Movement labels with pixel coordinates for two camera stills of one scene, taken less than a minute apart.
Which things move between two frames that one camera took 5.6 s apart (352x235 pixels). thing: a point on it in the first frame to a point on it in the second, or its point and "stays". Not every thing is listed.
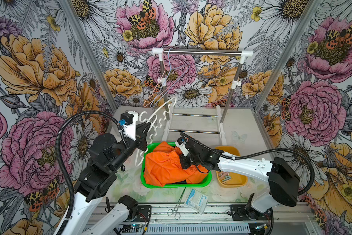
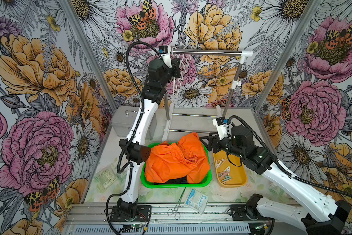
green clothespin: (227, 177) stays
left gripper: (141, 136) to (175, 64)
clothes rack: (235, 84) stays
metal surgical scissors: (177, 215) stays
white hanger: (154, 120) to (184, 60)
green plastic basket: (149, 148) stays
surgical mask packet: (196, 200) stays
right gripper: (183, 162) to (211, 139)
